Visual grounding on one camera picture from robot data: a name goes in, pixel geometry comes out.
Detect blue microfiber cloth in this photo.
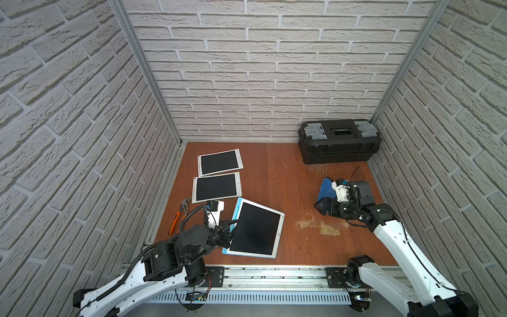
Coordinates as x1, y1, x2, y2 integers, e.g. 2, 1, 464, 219
317, 177, 337, 203

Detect blue framed drawing tablet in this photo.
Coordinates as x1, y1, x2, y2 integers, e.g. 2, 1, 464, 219
222, 198, 285, 259

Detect large white drawing tablet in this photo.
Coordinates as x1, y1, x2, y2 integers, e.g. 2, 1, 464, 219
191, 172, 242, 203

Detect small white drawing tablet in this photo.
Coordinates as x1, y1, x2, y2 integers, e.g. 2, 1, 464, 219
198, 149, 244, 176

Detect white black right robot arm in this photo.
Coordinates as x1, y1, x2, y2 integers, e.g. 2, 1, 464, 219
314, 198, 479, 316

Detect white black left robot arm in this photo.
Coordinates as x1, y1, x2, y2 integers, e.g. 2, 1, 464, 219
73, 220, 237, 316

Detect black plastic toolbox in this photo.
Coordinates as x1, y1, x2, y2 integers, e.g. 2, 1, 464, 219
298, 120, 381, 165

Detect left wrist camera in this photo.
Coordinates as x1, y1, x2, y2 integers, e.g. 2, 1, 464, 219
205, 200, 224, 229

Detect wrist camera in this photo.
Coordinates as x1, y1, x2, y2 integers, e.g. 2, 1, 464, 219
331, 179, 375, 206
205, 200, 224, 229

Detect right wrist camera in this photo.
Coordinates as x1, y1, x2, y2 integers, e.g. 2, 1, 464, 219
331, 179, 375, 206

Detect orange handled pliers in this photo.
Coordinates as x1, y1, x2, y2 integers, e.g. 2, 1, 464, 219
168, 198, 191, 235

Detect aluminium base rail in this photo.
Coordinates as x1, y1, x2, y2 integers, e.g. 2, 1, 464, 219
114, 264, 438, 306

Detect right aluminium corner post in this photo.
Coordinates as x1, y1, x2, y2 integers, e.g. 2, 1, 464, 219
370, 0, 451, 125

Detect aluminium corner post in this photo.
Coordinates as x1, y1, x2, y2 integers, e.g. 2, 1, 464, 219
110, 0, 183, 146
370, 0, 451, 125

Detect left aluminium corner post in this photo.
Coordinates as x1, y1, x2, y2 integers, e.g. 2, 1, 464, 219
110, 0, 183, 146

